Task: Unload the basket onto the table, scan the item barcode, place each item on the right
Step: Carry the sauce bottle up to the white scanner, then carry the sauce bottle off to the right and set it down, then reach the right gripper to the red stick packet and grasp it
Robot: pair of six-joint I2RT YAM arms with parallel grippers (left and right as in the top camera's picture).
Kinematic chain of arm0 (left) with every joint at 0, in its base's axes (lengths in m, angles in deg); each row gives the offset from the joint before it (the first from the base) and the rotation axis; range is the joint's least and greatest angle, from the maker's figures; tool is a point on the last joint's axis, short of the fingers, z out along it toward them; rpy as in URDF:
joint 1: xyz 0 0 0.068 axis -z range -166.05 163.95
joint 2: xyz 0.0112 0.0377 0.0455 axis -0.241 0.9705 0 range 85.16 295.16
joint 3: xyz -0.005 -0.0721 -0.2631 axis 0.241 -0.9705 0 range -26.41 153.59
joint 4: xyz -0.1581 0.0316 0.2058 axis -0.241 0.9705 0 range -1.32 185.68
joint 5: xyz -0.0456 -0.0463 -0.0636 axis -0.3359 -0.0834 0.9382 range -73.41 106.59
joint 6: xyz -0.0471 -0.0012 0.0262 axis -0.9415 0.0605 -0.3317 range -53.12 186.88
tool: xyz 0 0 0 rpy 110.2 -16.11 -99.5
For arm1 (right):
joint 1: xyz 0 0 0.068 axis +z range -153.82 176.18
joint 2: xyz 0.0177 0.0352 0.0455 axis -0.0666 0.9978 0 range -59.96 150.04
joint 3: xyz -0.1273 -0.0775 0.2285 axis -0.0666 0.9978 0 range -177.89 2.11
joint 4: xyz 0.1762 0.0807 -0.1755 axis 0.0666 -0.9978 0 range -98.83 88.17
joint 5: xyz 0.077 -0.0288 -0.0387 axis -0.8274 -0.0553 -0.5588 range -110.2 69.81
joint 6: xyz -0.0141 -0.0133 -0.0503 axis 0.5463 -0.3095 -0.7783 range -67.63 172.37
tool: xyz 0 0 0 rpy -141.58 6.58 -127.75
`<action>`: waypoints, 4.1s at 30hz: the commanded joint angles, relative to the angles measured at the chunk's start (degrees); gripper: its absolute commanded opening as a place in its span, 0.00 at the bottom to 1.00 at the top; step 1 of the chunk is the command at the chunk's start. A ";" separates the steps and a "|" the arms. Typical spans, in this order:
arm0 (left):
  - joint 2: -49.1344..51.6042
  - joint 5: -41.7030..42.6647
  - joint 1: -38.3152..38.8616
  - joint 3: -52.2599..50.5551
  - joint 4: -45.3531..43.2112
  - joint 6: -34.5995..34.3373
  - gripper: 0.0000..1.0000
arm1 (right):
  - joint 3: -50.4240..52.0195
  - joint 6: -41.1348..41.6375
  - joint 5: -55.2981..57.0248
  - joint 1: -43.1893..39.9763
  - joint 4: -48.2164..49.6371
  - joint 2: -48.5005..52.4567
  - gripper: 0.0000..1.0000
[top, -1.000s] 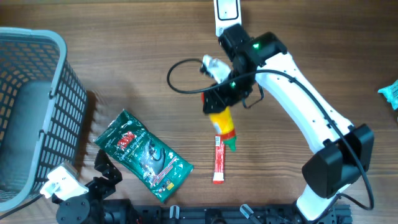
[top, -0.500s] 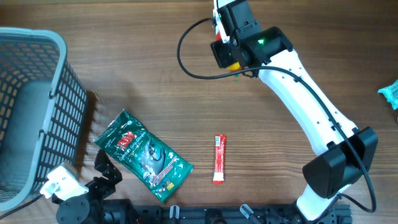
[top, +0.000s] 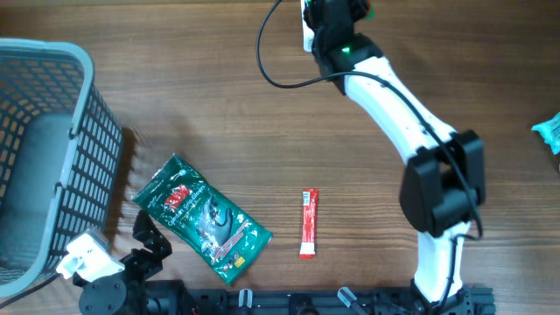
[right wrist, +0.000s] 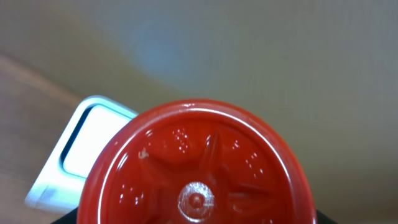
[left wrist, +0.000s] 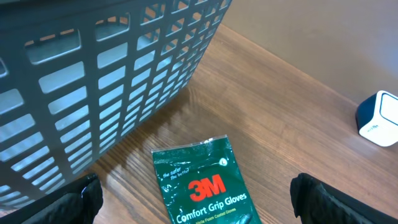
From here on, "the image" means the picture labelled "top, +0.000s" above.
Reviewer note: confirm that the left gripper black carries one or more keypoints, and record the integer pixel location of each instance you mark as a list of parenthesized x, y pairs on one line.
[(154, 241)]

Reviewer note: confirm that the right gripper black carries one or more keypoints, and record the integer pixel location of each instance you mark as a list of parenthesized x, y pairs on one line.
[(354, 8)]

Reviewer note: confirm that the green 3M wipes pouch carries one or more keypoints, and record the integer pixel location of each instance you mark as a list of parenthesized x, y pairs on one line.
[(219, 231)]

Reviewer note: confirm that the red stick sachet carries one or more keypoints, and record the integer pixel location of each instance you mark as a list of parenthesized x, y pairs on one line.
[(310, 208)]

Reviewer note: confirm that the teal wet wipes packet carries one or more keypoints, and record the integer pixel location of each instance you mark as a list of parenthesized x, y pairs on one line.
[(549, 131)]

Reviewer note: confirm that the sriracha bottle with green cap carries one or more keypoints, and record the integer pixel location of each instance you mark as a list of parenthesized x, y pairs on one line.
[(370, 9)]

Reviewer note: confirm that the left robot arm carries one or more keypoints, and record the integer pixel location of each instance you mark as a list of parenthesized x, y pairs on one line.
[(131, 292)]

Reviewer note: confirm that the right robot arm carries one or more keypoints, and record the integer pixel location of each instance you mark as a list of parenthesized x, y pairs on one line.
[(443, 183)]

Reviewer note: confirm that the white barcode scanner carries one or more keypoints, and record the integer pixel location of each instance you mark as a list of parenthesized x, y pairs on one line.
[(308, 32)]

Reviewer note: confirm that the grey plastic shopping basket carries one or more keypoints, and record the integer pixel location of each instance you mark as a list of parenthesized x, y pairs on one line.
[(61, 146)]

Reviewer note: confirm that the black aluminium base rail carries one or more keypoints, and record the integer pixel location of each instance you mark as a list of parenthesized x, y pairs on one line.
[(392, 300)]

